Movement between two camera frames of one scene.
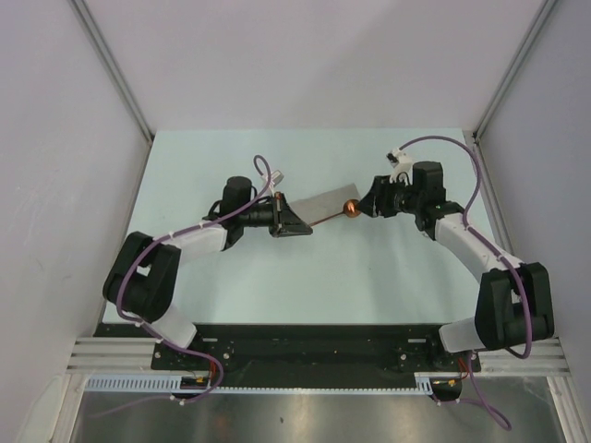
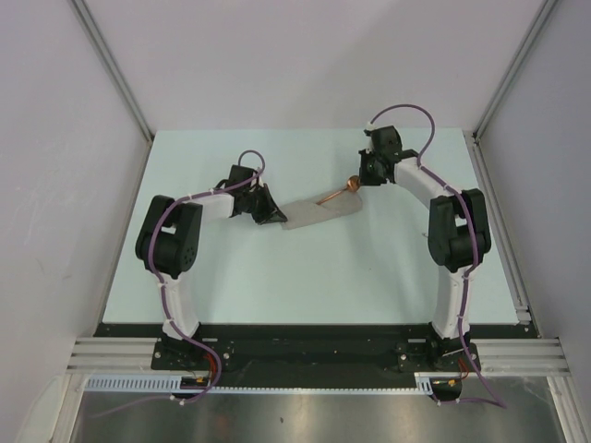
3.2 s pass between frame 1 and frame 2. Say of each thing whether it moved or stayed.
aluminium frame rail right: stayed
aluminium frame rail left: stayed
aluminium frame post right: stayed
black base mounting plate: stayed
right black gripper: moved
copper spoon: moved
